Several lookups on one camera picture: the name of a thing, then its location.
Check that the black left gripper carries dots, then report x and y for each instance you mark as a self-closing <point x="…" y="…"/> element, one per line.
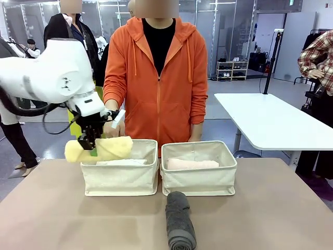
<point x="91" y="121"/>

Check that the yellow towel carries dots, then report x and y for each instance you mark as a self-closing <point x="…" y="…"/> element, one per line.
<point x="114" y="148"/>

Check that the white towel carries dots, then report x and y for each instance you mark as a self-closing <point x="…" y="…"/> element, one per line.
<point x="122" y="162"/>

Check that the pale pink towel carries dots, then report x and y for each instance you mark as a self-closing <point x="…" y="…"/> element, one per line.
<point x="192" y="164"/>

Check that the person left forearm orange sleeve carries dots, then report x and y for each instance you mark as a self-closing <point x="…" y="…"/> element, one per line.
<point x="199" y="104"/>

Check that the person right forearm orange sleeve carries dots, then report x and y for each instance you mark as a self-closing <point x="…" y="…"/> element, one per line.
<point x="112" y="88"/>

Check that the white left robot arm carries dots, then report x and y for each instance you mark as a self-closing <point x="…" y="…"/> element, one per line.
<point x="52" y="75"/>

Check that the person right hand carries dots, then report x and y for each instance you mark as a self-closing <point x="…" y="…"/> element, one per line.
<point x="112" y="131"/>

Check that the person left hand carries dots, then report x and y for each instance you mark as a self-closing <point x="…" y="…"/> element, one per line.
<point x="197" y="131"/>

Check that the cream fabric basket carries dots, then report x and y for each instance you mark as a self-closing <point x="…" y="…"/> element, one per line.
<point x="197" y="182"/>
<point x="122" y="179"/>

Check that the person torso orange hoodie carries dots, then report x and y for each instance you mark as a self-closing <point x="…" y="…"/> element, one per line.
<point x="161" y="104"/>

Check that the bystander with black trousers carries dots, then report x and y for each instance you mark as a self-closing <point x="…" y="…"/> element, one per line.
<point x="18" y="145"/>

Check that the bystander in black coat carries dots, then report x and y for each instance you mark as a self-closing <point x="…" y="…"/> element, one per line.
<point x="78" y="31"/>

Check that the bystander with black cap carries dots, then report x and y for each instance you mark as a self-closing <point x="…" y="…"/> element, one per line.
<point x="31" y="49"/>

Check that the dark grey rolled towel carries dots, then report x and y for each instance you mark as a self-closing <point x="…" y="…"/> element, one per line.
<point x="179" y="221"/>

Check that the beige mannequin head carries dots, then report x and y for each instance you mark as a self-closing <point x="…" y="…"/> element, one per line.
<point x="131" y="9"/>

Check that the wooden shoe rack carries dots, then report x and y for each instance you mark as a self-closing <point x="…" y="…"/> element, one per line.
<point x="232" y="70"/>

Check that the white folding table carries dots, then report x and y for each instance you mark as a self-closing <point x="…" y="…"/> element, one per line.
<point x="270" y="119"/>

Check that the black bags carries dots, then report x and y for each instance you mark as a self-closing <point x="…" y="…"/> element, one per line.
<point x="258" y="61"/>

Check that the black pole stand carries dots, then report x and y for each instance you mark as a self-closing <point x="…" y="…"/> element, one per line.
<point x="271" y="62"/>

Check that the purple floor mat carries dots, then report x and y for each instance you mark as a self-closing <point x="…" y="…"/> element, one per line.
<point x="318" y="186"/>

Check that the mannequin in plaid shirt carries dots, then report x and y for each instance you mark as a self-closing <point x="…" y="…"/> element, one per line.
<point x="318" y="57"/>

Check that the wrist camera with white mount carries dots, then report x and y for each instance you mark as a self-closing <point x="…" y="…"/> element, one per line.
<point x="115" y="118"/>

